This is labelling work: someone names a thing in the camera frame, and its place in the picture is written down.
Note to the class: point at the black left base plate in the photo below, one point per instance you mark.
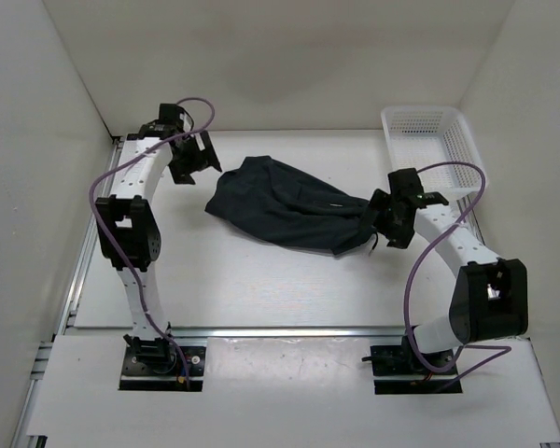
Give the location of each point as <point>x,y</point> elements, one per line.
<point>167,376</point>

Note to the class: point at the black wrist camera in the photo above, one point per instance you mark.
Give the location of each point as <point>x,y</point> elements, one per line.
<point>405,183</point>
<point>174,115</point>

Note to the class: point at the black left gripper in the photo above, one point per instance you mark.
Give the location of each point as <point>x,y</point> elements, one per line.
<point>203,160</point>

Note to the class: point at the aluminium frame rail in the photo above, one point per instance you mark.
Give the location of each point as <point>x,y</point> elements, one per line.
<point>286,332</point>

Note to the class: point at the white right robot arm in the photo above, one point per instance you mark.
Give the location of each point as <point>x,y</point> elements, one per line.
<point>490,298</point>

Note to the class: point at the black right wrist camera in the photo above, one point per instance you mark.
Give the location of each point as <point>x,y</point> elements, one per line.
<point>405,183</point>

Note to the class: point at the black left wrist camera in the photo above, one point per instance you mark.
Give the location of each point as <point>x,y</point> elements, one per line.
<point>174,115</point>

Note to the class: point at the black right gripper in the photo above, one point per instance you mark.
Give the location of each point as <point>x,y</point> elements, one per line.
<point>381,201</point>

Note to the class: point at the white perforated plastic basket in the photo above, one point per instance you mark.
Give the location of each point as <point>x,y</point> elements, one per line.
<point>422,135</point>

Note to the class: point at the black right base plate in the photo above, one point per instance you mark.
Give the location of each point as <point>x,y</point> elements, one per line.
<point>397,372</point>

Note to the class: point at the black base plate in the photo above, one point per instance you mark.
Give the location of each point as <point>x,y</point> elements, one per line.
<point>167,376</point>
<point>397,372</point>

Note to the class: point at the dark navy shorts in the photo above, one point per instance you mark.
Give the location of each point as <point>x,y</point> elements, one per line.
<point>282,205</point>

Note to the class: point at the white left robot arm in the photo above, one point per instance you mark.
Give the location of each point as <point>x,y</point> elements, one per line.
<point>131,240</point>

